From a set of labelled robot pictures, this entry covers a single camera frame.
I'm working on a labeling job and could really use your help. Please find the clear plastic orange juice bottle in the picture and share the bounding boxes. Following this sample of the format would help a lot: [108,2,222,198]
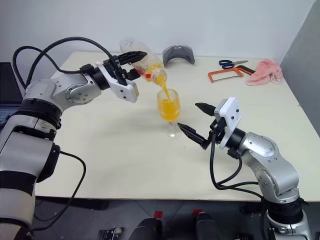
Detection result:
[119,37,168,88]

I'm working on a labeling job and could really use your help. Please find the grey metal bracket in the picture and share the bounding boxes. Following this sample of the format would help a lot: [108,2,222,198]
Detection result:
[98,226,125,240]

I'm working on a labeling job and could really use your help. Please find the grey partition panel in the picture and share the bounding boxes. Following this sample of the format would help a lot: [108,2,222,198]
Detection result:
[279,0,320,140]

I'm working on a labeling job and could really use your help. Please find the wine glass with orange juice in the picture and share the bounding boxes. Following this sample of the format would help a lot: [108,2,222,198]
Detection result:
[156,88,182,140]

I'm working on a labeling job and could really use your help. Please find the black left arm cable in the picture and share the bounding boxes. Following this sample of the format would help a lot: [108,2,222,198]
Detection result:
[12,45,95,90]
[26,36,126,86]

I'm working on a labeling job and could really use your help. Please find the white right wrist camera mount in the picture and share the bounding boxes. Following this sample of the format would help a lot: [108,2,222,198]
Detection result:
[213,96,244,151]

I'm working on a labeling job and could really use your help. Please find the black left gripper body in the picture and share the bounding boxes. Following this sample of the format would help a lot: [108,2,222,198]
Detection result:
[102,55,137,85]

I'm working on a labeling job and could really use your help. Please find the black laptop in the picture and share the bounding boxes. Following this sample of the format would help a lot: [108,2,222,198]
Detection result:
[0,61,26,127]

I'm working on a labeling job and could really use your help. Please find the black rounded shape red tag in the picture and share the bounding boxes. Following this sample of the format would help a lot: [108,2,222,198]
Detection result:
[134,210,165,240]
[192,209,222,240]

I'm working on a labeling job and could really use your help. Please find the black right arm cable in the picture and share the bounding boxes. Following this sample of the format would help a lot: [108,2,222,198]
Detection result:
[216,147,260,191]
[209,123,270,203]

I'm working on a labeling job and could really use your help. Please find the orange frame hacksaw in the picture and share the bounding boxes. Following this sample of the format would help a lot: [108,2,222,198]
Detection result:
[208,65,257,84]

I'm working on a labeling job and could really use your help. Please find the blue handled scissors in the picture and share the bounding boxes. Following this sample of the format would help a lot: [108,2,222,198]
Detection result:
[218,59,249,70]

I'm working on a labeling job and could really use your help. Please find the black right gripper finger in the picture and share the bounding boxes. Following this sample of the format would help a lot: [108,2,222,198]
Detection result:
[195,101,217,117]
[177,122,209,147]

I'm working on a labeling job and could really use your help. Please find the black table frame bar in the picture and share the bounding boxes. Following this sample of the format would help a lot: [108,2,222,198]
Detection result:
[34,196,110,211]

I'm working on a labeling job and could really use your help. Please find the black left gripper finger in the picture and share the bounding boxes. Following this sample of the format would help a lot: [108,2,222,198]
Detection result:
[126,69,142,81]
[117,50,148,64]

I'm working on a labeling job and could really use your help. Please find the pink cloth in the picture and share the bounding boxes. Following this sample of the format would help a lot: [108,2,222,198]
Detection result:
[245,58,284,87]

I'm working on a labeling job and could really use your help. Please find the black cable under arm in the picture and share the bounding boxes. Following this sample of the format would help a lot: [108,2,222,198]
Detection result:
[29,149,88,232]

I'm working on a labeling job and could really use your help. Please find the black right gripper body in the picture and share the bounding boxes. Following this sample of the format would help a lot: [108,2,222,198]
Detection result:
[201,117,227,151]

